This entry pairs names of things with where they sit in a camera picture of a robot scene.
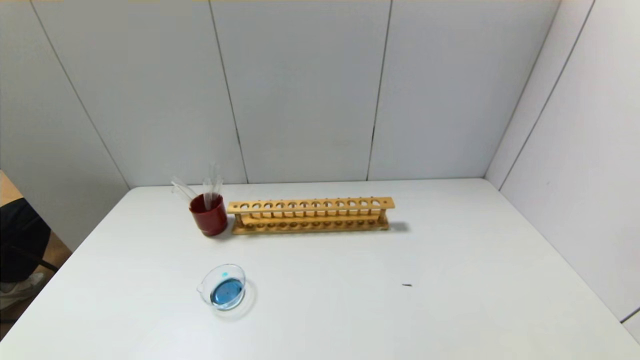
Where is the black trouser leg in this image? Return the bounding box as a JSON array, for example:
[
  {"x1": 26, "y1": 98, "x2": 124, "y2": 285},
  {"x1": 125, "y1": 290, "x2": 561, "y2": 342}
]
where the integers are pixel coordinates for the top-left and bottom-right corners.
[{"x1": 0, "y1": 198, "x2": 52, "y2": 283}]

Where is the wooden test tube rack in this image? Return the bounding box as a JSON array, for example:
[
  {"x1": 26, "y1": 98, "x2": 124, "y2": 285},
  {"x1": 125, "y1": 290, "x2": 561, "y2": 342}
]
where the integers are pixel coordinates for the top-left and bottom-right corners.
[{"x1": 227, "y1": 196, "x2": 396, "y2": 236}]

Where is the clear glass spouted dish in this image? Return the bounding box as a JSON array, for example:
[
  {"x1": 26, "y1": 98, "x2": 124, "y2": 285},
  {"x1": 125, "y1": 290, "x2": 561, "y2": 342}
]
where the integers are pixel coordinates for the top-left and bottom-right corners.
[{"x1": 196, "y1": 264, "x2": 257, "y2": 321}]

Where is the red pigment glass test tube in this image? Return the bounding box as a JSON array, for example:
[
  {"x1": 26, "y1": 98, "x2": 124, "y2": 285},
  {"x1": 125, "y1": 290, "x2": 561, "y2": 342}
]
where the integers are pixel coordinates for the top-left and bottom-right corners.
[{"x1": 171, "y1": 177, "x2": 199, "y2": 202}]

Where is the dark red cup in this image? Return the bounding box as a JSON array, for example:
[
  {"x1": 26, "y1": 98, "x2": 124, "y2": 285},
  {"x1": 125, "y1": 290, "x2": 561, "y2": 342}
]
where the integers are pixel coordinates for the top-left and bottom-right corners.
[{"x1": 188, "y1": 192, "x2": 229, "y2": 237}]

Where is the grey sneaker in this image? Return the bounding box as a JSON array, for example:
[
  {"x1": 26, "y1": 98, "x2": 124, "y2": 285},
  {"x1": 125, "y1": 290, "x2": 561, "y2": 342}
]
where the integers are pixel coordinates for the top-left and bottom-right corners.
[{"x1": 0, "y1": 272, "x2": 46, "y2": 311}]

